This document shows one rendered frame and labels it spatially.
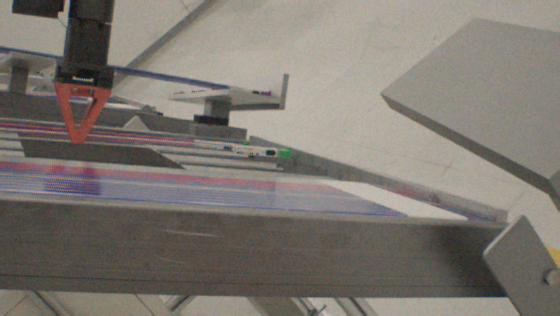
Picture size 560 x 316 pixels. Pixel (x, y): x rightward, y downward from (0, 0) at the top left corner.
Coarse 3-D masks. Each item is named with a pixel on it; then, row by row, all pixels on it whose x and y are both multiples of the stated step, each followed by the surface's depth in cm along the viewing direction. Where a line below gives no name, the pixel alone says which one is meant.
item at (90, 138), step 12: (0, 132) 92; (12, 132) 93; (24, 132) 93; (36, 132) 94; (48, 132) 95; (60, 132) 95; (108, 144) 97; (120, 144) 98; (132, 144) 99; (144, 144) 99; (156, 144) 100; (168, 144) 100; (180, 144) 101; (192, 144) 101; (204, 144) 102; (216, 144) 103; (288, 156) 107
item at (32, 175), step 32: (0, 160) 65; (32, 160) 68; (64, 160) 71; (32, 192) 52; (64, 192) 53; (96, 192) 55; (128, 192) 57; (160, 192) 59; (192, 192) 61; (224, 192) 63; (256, 192) 65; (288, 192) 68; (320, 192) 71; (352, 192) 73; (384, 192) 76
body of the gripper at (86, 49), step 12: (72, 24) 93; (96, 24) 93; (108, 24) 94; (72, 36) 93; (84, 36) 93; (96, 36) 93; (108, 36) 95; (72, 48) 93; (84, 48) 93; (96, 48) 93; (108, 48) 95; (72, 60) 93; (84, 60) 93; (96, 60) 94; (72, 72) 90; (84, 72) 95; (108, 72) 92
